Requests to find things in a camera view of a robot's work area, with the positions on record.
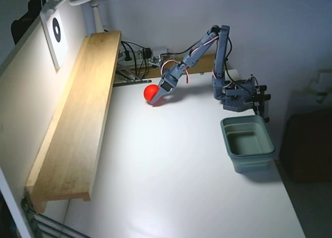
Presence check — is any cream partition panel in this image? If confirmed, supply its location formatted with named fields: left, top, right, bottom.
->
left=0, top=13, right=90, bottom=238

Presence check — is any power strip with black cables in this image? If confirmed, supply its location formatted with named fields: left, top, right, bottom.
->
left=121, top=40, right=153, bottom=80

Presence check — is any black table clamp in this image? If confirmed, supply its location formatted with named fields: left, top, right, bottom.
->
left=251, top=84, right=272, bottom=124

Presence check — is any white power strip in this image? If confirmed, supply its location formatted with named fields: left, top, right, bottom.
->
left=118, top=50, right=168, bottom=67

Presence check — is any white wall pipe fitting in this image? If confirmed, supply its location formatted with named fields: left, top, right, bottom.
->
left=286, top=69, right=332, bottom=124

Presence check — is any dark case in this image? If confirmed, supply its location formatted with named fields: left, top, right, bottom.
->
left=281, top=113, right=332, bottom=183

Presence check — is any white board with black ring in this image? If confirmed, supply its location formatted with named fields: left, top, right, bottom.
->
left=40, top=8, right=70, bottom=73

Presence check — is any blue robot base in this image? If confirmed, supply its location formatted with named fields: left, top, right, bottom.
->
left=212, top=76, right=257, bottom=111

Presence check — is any white lamp pole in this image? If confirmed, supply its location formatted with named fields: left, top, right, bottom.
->
left=89, top=3, right=105, bottom=33

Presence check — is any metal shelf support frame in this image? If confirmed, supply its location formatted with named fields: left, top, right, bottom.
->
left=114, top=69, right=142, bottom=81

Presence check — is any wooden back plank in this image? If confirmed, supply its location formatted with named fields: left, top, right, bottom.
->
left=150, top=53, right=218, bottom=79

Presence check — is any long wooden shelf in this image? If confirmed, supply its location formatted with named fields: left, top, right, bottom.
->
left=24, top=30, right=122, bottom=214

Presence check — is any grey metal frame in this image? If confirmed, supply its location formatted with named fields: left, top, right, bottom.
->
left=20, top=193, right=86, bottom=238

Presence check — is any grey collapsible container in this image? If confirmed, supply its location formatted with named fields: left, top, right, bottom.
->
left=220, top=115, right=276, bottom=174

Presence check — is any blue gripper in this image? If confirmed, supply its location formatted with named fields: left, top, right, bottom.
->
left=150, top=63, right=190, bottom=105

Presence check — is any red ball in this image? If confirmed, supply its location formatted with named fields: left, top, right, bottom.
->
left=143, top=84, right=160, bottom=104

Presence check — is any grey adapter box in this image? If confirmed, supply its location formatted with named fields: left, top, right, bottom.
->
left=151, top=46, right=169, bottom=55

